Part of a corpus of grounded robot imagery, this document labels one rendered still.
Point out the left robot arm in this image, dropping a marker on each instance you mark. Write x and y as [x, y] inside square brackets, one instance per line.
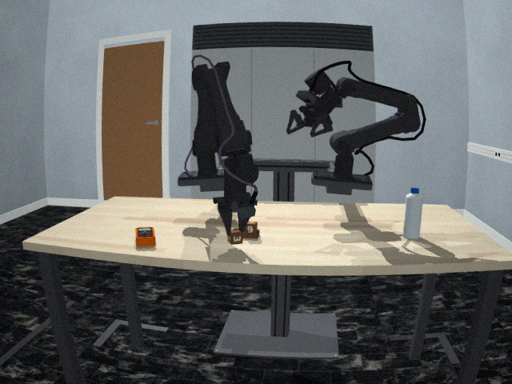
[345, 142]

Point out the orange digital multimeter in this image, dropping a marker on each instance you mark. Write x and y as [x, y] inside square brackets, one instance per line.
[145, 236]

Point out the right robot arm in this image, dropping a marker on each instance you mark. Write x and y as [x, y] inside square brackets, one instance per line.
[215, 105]

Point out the grey bottle with blue cap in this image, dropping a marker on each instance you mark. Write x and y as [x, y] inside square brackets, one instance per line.
[413, 214]

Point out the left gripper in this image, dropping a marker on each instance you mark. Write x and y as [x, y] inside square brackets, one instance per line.
[321, 109]

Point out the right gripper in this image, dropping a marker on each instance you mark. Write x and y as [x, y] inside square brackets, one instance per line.
[233, 192]

